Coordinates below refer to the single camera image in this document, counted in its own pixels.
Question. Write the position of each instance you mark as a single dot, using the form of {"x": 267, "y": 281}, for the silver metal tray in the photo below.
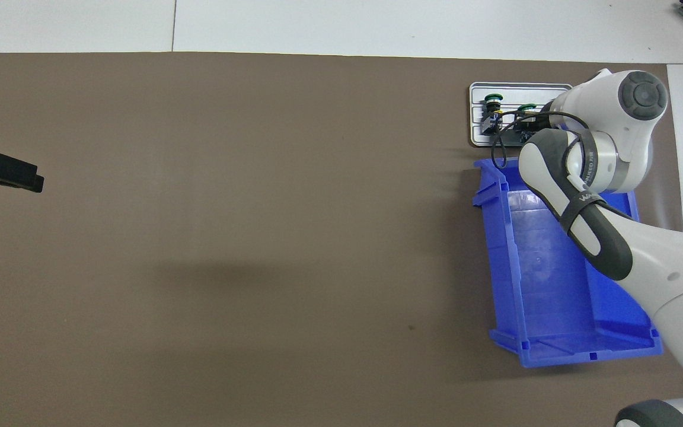
{"x": 510, "y": 95}

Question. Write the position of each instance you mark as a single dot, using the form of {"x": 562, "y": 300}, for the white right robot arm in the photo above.
{"x": 673, "y": 267}

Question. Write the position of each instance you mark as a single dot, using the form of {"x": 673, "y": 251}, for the blue plastic storage bin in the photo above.
{"x": 543, "y": 296}

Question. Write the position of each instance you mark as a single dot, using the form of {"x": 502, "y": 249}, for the brown table mat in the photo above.
{"x": 258, "y": 148}

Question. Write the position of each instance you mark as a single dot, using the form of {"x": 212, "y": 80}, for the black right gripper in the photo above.
{"x": 540, "y": 123}

